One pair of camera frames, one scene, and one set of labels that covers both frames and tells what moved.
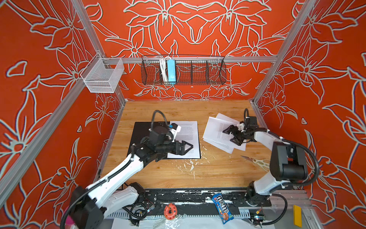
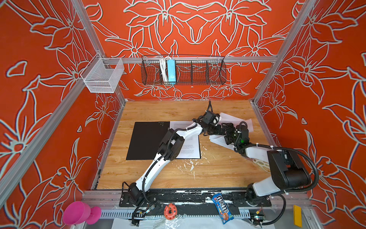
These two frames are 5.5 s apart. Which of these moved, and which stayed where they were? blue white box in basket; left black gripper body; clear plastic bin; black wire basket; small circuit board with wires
Moved: left black gripper body
Stayed: clear plastic bin; blue white box in basket; small circuit board with wires; black wire basket
